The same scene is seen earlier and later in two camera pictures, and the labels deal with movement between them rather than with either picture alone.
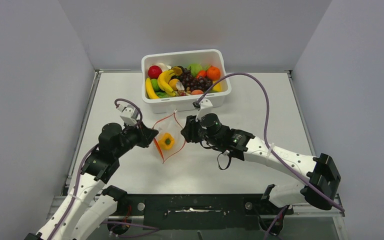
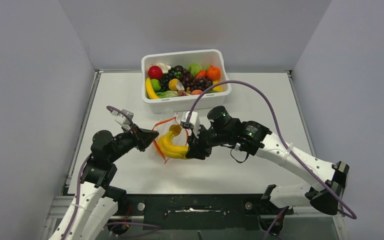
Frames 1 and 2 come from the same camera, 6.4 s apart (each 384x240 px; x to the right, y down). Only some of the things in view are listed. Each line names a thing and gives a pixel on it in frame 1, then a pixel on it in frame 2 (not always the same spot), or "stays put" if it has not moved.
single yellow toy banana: [151, 91] stays put
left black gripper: [148, 135] stays put
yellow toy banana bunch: [163, 79] -> [166, 146]
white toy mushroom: [179, 86] stays put
